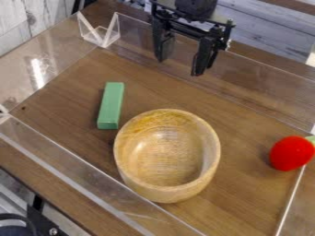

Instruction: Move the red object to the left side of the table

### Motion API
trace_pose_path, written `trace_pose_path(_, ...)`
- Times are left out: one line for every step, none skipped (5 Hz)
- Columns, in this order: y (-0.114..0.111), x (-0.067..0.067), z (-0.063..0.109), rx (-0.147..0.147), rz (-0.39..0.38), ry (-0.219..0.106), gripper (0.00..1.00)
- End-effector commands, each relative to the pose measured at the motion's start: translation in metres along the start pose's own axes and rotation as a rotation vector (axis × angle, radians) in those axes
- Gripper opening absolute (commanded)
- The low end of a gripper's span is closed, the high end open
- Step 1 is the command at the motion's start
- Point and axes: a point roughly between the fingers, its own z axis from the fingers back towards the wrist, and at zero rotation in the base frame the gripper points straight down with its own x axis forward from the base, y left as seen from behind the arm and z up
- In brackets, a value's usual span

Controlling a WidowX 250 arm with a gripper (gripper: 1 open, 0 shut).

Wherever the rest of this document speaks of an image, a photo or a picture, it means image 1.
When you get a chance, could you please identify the green rectangular block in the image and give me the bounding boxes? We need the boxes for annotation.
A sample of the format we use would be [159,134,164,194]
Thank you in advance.
[98,82,124,130]

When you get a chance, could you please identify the clear acrylic tray walls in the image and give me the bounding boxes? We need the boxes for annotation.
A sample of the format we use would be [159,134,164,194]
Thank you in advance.
[0,15,315,236]

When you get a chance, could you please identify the red plush strawberry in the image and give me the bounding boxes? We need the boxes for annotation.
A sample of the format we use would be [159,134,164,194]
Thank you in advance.
[270,136,315,171]

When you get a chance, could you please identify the black clamp mount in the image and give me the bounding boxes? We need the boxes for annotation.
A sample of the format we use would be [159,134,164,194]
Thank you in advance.
[0,195,71,236]

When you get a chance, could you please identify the wooden bowl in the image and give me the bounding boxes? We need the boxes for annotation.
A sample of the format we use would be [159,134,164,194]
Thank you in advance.
[114,109,222,204]

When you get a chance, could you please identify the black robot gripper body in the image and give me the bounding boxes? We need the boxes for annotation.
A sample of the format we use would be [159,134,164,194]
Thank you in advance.
[150,0,235,50]

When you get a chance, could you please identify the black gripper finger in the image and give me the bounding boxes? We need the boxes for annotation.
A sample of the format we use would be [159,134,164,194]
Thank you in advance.
[191,37,218,77]
[152,18,175,62]

